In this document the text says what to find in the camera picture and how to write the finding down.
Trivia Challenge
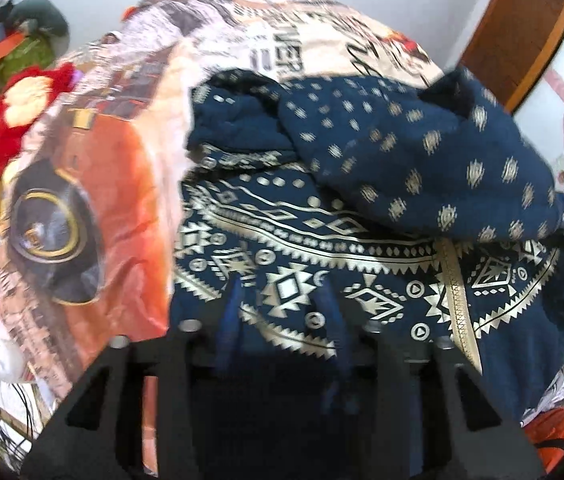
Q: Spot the wooden wardrobe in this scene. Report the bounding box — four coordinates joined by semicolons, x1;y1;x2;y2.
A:
459;0;564;114

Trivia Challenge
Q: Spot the dark blue patterned hoodie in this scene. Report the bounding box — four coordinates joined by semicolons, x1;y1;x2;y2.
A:
169;66;564;480

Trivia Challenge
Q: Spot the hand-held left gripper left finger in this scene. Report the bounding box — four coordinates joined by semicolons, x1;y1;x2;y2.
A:
19;279;243;480

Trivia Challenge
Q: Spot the green patterned box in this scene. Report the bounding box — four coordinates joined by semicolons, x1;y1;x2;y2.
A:
0;34;56;107

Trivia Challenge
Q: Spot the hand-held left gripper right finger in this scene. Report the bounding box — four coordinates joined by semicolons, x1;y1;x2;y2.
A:
312;279;547;480

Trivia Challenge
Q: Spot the orange cloth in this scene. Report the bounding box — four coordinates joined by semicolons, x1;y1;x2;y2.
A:
522;399;564;468

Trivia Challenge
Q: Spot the red plush toy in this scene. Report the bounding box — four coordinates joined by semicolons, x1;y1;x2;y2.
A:
0;62;81;179

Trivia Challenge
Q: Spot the printed blanket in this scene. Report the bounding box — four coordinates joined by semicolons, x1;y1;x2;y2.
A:
0;0;446;473

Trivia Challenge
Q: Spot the orange box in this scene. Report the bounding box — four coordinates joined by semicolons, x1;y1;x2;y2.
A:
0;34;29;69

